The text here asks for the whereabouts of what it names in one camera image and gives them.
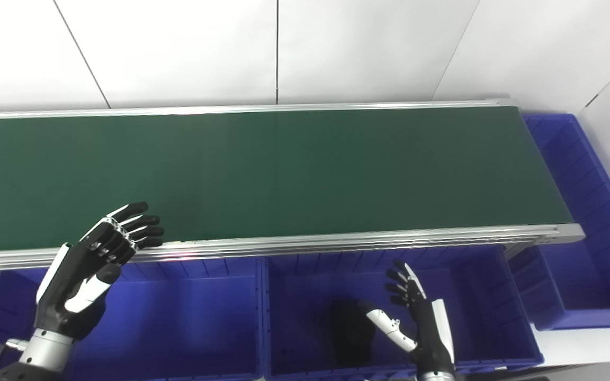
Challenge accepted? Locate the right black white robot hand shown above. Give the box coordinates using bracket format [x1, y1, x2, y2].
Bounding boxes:
[358, 260, 456, 379]

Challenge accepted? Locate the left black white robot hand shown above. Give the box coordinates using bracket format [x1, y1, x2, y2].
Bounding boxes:
[34, 202, 165, 342]

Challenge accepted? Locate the black cylinder block part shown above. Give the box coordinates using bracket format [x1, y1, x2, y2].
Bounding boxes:
[329, 299, 379, 368]

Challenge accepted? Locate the blue plastic bin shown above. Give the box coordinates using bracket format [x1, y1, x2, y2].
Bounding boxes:
[0, 258, 264, 381]
[505, 113, 610, 331]
[260, 244, 545, 381]

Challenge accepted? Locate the aluminium conveyor leg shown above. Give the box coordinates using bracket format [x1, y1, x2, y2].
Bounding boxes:
[504, 239, 561, 260]

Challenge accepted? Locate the green conveyor belt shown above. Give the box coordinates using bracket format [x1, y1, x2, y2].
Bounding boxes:
[0, 98, 586, 271]
[0, 106, 575, 253]

